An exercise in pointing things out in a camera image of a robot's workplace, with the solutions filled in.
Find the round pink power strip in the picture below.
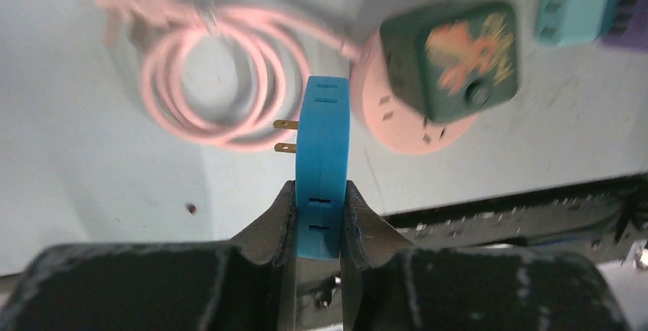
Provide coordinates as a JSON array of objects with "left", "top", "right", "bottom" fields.
[{"left": 350, "top": 32, "right": 477, "bottom": 155}]

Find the teal small cube adapter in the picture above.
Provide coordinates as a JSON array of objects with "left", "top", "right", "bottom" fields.
[{"left": 535, "top": 0, "right": 617, "bottom": 47}]

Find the dark green cube socket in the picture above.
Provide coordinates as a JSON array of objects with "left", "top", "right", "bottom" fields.
[{"left": 379, "top": 0, "right": 520, "bottom": 123}]

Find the purple power strip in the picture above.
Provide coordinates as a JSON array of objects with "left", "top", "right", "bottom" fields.
[{"left": 601, "top": 0, "right": 647, "bottom": 52}]

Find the pink coiled cable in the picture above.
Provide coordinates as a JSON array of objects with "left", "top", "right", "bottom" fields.
[{"left": 93, "top": 0, "right": 361, "bottom": 154}]

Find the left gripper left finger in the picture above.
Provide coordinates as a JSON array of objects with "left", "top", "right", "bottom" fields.
[{"left": 1, "top": 181, "right": 296, "bottom": 330}]

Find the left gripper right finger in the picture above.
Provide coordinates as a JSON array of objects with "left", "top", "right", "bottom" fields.
[{"left": 340, "top": 182, "right": 630, "bottom": 330}]

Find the light blue adapter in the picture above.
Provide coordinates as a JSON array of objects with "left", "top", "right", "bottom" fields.
[{"left": 273, "top": 76, "right": 351, "bottom": 260}]

